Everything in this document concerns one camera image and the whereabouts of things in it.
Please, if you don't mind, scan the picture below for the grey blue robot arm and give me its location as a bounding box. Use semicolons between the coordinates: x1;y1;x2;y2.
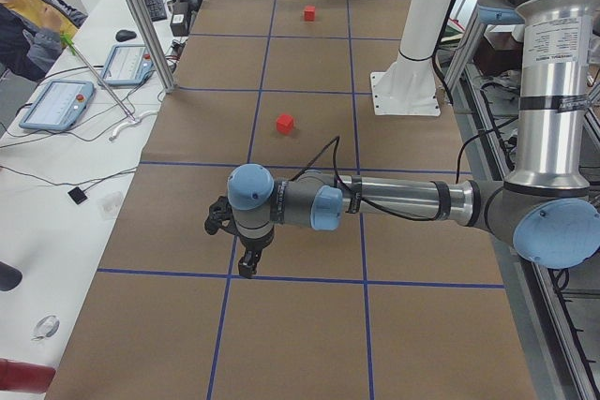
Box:
223;0;599;278

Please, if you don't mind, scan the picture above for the red object at edge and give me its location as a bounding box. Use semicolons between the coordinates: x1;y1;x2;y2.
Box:
1;359;56;393

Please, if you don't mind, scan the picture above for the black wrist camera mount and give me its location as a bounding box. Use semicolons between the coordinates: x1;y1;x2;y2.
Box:
204;196;237;235

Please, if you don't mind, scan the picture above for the white pedestal column base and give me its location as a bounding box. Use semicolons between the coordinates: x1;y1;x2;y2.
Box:
370;0;454;117

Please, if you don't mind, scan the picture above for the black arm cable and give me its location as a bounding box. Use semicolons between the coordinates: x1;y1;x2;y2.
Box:
290;135;519;222

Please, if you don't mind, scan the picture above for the red cube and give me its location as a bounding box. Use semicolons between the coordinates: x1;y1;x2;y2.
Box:
303;5;316;22
276;113;294;135

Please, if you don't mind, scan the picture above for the black power adapter box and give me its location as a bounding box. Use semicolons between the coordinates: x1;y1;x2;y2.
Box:
170;1;190;37

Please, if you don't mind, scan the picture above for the aluminium frame post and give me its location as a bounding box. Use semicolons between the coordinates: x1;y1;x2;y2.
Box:
126;0;175;94

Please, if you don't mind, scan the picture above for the seated person in jacket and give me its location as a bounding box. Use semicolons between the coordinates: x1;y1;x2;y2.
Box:
1;0;87;81

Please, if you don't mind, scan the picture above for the far blue teach pendant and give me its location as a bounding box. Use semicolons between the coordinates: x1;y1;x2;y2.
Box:
101;44;154;88

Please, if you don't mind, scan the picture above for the black keyboard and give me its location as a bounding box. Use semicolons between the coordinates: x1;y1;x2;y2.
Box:
143;0;168;22

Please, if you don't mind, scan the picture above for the metal rod with green clip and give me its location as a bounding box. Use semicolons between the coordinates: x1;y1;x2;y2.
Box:
60;34;139;124

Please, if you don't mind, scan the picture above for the small black square device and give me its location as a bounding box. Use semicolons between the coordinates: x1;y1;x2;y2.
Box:
67;186;88;205

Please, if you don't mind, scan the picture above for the black computer mouse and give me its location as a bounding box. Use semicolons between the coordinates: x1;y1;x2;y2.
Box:
115;29;137;42

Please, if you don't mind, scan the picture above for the near blue teach pendant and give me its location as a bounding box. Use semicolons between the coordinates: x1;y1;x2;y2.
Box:
19;80;96;132

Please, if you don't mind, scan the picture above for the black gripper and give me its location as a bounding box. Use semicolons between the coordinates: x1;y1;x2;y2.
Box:
238;233;274;277

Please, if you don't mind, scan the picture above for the blue teach pendant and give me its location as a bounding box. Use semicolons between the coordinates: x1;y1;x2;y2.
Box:
19;80;96;132
101;44;154;88

